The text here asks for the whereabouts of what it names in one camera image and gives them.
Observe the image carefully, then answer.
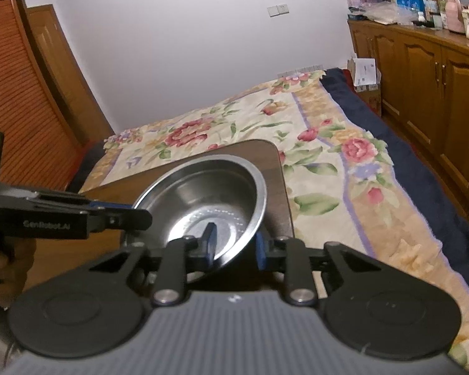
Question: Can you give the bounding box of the large steel bowl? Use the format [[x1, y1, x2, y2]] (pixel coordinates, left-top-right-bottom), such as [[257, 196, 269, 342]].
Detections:
[[123, 157, 267, 274]]

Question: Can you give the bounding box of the person's left hand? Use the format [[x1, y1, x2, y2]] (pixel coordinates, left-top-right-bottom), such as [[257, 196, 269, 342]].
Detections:
[[0, 238, 38, 309]]

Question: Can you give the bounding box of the brown louvered wooden wardrobe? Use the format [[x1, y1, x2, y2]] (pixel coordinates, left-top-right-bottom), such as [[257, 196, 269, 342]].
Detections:
[[0, 0, 116, 196]]

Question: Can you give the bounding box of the dark blue blanket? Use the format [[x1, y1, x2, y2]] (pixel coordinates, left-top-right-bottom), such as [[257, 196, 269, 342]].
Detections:
[[320, 67, 469, 260]]

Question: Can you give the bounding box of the dark red and black cloth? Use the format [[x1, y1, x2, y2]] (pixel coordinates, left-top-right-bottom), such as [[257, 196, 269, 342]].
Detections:
[[68, 141, 110, 194]]

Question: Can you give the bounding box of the clear plastic bag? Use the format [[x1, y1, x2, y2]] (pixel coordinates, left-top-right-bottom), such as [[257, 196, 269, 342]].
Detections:
[[365, 2, 415, 24]]

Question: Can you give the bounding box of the floral bedspread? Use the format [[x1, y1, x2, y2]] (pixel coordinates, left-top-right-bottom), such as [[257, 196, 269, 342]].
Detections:
[[78, 69, 469, 373]]

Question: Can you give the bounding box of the pink bottle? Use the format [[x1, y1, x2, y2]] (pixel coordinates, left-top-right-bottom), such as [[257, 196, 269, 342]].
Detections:
[[445, 0, 465, 32]]

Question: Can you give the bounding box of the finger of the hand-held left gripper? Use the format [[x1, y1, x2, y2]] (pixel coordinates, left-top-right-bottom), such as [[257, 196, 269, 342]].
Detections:
[[87, 207, 153, 235], [33, 188, 135, 212]]

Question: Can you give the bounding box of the pile of folded fabrics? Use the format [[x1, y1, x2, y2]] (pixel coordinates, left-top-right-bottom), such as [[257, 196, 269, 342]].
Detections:
[[344, 0, 391, 22]]

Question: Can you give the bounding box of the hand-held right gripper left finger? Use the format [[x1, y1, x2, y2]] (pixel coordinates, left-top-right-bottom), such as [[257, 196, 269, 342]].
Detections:
[[89, 222, 218, 308]]

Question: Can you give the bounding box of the wooden cabinet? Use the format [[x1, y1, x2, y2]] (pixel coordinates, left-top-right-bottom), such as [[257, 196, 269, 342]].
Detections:
[[347, 19, 469, 215]]

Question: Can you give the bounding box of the cardboard box with papers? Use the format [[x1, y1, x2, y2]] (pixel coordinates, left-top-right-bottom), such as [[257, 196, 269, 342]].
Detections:
[[346, 58, 381, 93]]

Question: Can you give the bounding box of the row of wall sockets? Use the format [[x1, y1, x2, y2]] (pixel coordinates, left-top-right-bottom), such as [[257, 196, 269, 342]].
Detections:
[[277, 63, 325, 78]]

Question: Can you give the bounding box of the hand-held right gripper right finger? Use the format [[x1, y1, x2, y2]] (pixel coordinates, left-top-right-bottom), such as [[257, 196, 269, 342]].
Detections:
[[254, 233, 387, 307]]

